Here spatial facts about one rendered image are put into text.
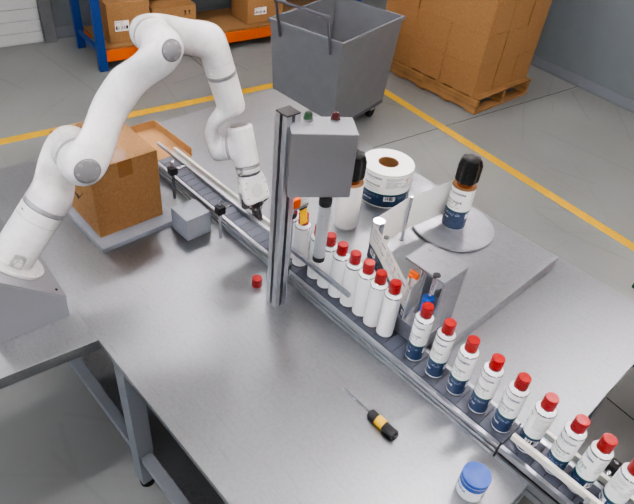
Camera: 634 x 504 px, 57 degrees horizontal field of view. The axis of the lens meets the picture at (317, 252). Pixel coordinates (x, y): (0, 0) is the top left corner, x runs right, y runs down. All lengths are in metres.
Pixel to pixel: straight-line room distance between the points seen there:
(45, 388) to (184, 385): 1.24
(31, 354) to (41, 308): 0.13
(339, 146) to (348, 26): 3.45
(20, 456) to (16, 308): 0.97
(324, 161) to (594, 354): 1.07
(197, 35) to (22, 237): 0.74
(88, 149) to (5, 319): 0.53
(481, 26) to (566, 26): 1.49
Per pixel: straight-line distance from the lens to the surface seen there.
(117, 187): 2.06
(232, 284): 1.95
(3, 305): 1.81
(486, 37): 5.05
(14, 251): 1.83
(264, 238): 2.05
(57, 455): 2.63
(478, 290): 2.01
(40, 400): 2.80
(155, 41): 1.65
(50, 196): 1.77
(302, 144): 1.46
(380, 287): 1.67
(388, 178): 2.19
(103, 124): 1.71
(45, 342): 1.86
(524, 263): 2.19
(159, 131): 2.77
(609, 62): 6.18
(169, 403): 1.65
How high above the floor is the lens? 2.17
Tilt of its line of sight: 40 degrees down
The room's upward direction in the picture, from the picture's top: 7 degrees clockwise
